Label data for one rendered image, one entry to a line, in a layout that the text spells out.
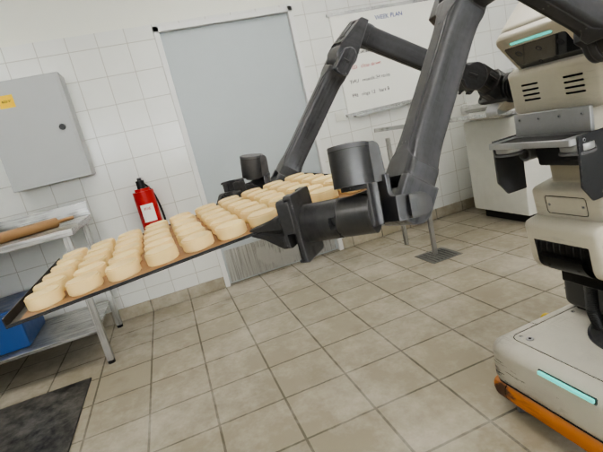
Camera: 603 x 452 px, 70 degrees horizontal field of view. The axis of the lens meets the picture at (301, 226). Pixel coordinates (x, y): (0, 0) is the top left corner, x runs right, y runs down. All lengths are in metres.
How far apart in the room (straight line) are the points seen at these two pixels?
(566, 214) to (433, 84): 0.77
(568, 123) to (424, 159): 0.66
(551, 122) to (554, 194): 0.20
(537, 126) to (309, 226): 0.85
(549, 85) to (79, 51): 3.07
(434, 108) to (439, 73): 0.06
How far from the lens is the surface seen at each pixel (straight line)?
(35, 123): 3.42
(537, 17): 1.25
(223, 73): 3.66
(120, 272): 0.68
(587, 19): 1.01
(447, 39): 0.74
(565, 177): 1.37
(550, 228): 1.36
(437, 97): 0.69
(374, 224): 0.58
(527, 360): 1.62
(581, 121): 1.24
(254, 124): 3.64
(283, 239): 0.62
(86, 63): 3.62
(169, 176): 3.53
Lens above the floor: 1.13
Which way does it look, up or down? 13 degrees down
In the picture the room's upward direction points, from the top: 13 degrees counter-clockwise
